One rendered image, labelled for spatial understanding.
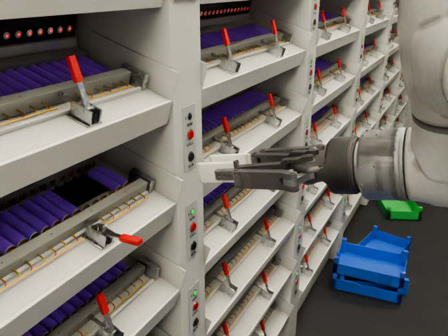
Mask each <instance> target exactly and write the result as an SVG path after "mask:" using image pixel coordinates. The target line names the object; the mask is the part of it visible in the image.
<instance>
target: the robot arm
mask: <svg viewBox="0 0 448 336"><path fill-rule="evenodd" d="M397 26H398V40H399V54H400V60H401V70H402V74H403V80H404V85H405V90H406V92H407V95H408V98H409V102H410V106H411V117H412V122H411V127H406V128H404V127H398V128H394V129H376V130H368V129H366V130H365V131H364V132H362V134H361V136H360V138H358V137H357V136H350V137H333V138H331V139H330V140H329V142H328V143H327V146H326V148H325V144H322V143H320V144H317V145H310V146H300V147H281V148H270V149H261V150H259V151H260V153H257V152H254V153H252V154H251V155H250V154H249V153H240V154H222V155H210V156H209V162H206V163H197V164H196V167H197V172H198V176H199V182H200V183H235V188H237V189H268V190H283V191H288V192H292V193H296V192H298V191H299V184H301V183H302V184H304V185H313V184H316V183H319V182H324V183H326V184H327V186H328V188H329V190H330V192H332V193H334V194H356V195H357V194H359V193H361V194H362V196H363V197H364V198H365V199H367V200H390V201H419V202H423V203H428V204H431V205H434V206H438V207H448V0H399V10H398V18H397Z"/></svg>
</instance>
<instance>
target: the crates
mask: <svg viewBox="0 0 448 336"><path fill-rule="evenodd" d="M375 201H376V202H377V204H378V206H379V208H380V209H381V211H382V212H383V214H384V216H385V218H386V219H400V220H421V215H422V210H423V208H422V207H418V206H417V204H416V203H415V202H414V201H390V200H375ZM377 229H378V226H376V225H374V226H373V230H372V232H370V234H368V236H366V237H365V238H364V239H363V240H362V241H361V242H360V243H359V244H358V245H356V244H352V243H346V241H347V238H345V237H343V238H342V241H341V246H340V248H339V251H338V252H337V254H336V256H335V258H334V264H333V279H332V286H331V288H334V289H338V290H342V291H347V292H350V293H356V294H359V295H364V296H368V297H372V298H376V299H381V300H384V301H390V302H393V303H398V304H401V298H402V295H407V291H408V287H409V279H408V278H405V271H406V265H407V256H408V252H409V250H410V245H411V237H410V236H407V239H403V238H400V237H397V236H394V235H390V234H388V233H384V232H382V231H378V230H377Z"/></svg>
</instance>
